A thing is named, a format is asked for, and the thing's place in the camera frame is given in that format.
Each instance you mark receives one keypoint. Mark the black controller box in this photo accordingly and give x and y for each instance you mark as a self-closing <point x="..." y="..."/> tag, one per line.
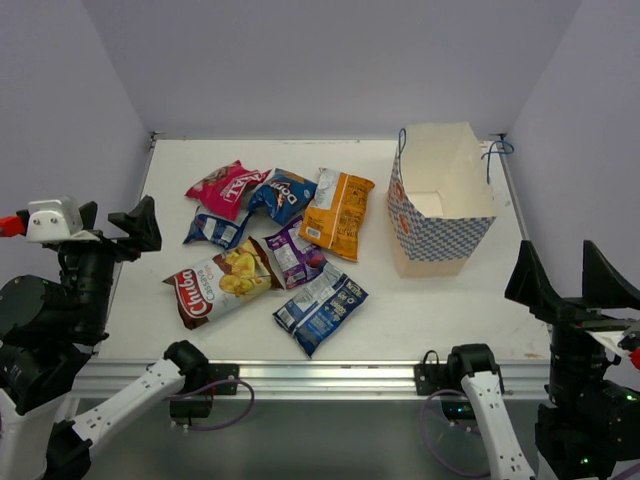
<point x="187" y="411"/>
<point x="457" y="410"/>

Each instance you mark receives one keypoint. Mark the front blue bag handle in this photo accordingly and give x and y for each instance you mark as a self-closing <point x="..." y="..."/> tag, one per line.
<point x="402" y="141"/>

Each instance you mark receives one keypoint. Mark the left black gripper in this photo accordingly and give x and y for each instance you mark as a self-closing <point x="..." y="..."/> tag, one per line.
<point x="101" y="245"/>

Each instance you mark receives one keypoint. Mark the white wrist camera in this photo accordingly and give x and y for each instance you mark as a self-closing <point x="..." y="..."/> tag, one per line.
<point x="622" y="341"/>
<point x="56" y="221"/>

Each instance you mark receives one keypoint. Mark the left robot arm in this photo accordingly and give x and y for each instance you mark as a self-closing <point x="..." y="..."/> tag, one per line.
<point x="50" y="329"/>

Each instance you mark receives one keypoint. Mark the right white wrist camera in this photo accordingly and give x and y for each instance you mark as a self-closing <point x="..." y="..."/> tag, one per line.
<point x="622" y="341"/>

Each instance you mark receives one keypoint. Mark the dark blue snack packet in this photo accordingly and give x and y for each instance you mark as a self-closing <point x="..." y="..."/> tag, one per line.
<point x="320" y="308"/>

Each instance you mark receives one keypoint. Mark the checkered paper bag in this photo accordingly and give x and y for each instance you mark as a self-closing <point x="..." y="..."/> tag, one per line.
<point x="438" y="201"/>

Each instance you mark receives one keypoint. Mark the purple snack packet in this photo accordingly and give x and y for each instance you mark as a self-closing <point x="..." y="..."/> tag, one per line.
<point x="299" y="260"/>

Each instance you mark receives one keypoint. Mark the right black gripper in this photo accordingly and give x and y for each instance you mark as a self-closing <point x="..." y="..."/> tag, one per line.
<point x="605" y="287"/>

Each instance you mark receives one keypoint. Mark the left black controller box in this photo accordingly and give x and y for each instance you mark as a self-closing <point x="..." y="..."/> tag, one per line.
<point x="187" y="411"/>

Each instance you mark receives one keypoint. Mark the red KitKat snack bag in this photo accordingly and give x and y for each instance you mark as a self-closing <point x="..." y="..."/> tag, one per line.
<point x="222" y="190"/>

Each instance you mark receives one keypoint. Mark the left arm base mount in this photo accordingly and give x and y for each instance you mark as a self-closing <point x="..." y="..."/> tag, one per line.
<point x="213" y="380"/>

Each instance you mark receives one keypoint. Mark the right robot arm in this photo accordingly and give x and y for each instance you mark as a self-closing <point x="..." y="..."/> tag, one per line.
<point x="590" y="423"/>

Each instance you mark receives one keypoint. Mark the blue white cookie bag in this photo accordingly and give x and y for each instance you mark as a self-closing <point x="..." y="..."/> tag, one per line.
<point x="217" y="230"/>

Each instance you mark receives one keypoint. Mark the right black controller box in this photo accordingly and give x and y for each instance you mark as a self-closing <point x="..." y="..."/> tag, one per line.
<point x="457" y="410"/>

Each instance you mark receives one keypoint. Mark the brown Chips Ahoy bag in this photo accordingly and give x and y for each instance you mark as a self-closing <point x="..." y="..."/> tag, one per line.
<point x="218" y="285"/>

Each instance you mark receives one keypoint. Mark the aluminium mounting rail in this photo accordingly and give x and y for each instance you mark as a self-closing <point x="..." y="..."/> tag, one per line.
<point x="315" y="380"/>

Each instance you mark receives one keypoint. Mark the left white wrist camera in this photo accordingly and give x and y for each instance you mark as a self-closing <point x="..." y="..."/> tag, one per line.
<point x="56" y="221"/>

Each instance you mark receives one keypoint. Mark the blue Doritos chip bag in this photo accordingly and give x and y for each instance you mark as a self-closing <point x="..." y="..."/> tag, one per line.
<point x="282" y="195"/>

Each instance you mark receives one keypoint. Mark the blue paper bag handle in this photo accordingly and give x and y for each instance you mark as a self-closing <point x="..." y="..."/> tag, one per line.
<point x="497" y="148"/>

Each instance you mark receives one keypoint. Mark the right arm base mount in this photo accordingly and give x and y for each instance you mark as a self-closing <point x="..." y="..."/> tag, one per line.
<point x="440" y="372"/>

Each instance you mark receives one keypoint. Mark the orange snack bag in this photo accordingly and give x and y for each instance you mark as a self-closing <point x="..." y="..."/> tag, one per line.
<point x="335" y="215"/>

